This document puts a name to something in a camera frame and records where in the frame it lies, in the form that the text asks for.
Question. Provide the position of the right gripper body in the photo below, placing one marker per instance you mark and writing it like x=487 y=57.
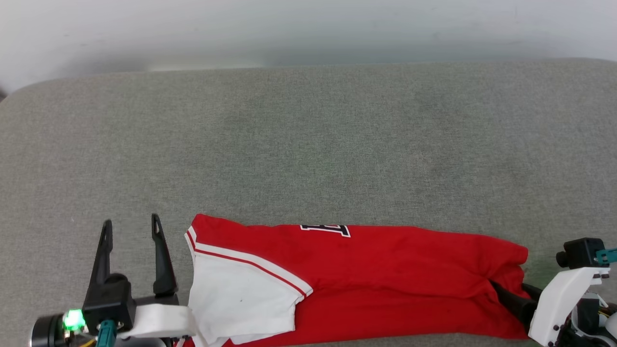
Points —
x=595 y=323

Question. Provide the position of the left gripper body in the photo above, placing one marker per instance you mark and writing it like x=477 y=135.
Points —
x=48 y=332

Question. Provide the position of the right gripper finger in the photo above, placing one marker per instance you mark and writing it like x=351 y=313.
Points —
x=534 y=292
x=518 y=303

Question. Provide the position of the grey fabric sofa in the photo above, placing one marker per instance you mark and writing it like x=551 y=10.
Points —
x=308 y=144

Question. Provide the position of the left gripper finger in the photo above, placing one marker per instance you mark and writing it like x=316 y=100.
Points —
x=103 y=255
x=163 y=265

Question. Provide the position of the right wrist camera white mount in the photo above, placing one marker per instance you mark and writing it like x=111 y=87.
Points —
x=559 y=299

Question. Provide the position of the red and white shirt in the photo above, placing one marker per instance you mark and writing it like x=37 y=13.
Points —
x=385 y=270

